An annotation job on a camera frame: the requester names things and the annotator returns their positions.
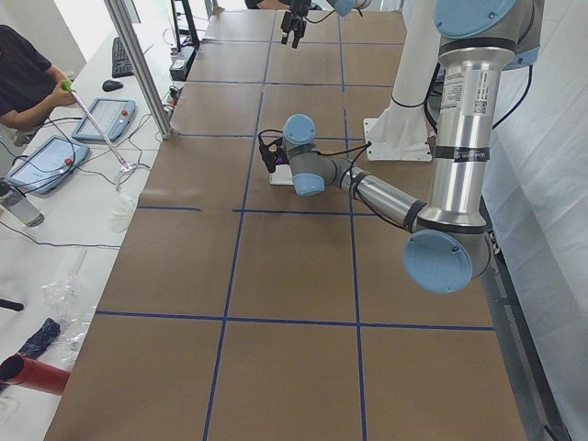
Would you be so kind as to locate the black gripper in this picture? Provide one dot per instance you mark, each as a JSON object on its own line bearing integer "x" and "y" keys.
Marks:
{"x": 281, "y": 160}
{"x": 292, "y": 22}

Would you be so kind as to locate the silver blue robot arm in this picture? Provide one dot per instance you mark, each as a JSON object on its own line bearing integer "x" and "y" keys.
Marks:
{"x": 341, "y": 7}
{"x": 448, "y": 245}

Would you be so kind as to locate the white towel rack base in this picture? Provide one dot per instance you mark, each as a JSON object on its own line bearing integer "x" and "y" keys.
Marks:
{"x": 282, "y": 176}

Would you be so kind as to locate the upper teach pendant tablet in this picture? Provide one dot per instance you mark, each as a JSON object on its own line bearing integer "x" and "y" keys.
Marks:
{"x": 112, "y": 115}

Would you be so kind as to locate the teach pendant tablet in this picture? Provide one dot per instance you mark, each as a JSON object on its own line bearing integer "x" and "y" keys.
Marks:
{"x": 112, "y": 115}
{"x": 48, "y": 166}

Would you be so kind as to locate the black keyboard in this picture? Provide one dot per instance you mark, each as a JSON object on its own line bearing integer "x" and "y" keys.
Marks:
{"x": 120, "y": 62}

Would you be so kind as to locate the black computer mouse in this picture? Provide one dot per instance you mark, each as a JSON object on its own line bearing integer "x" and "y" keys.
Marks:
{"x": 112, "y": 85}

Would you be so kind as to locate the lower teach pendant tablet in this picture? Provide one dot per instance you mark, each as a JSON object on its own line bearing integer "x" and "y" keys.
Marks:
{"x": 48, "y": 166}

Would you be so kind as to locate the clear plastic wrap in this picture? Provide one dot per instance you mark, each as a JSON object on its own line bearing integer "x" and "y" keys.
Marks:
{"x": 71, "y": 305}

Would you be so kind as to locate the person in black shirt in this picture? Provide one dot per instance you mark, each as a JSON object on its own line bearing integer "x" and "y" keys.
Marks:
{"x": 31, "y": 86}

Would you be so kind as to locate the clear water bottle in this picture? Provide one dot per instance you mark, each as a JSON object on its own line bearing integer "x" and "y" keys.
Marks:
{"x": 17, "y": 204}

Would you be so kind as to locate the dark blue folded cloth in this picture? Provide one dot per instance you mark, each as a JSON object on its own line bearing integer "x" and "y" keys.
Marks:
{"x": 40, "y": 341}

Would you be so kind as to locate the red cylinder tube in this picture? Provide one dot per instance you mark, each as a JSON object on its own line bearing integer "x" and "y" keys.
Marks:
{"x": 18, "y": 370}

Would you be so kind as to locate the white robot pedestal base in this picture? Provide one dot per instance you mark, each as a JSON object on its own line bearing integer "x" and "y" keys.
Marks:
{"x": 400, "y": 132}

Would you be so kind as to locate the aluminium frame post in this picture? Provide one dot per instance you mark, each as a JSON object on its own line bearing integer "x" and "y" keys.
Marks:
{"x": 123, "y": 25}

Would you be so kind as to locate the grabber stick green handle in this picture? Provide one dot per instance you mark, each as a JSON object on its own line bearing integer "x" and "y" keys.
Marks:
{"x": 125, "y": 167}

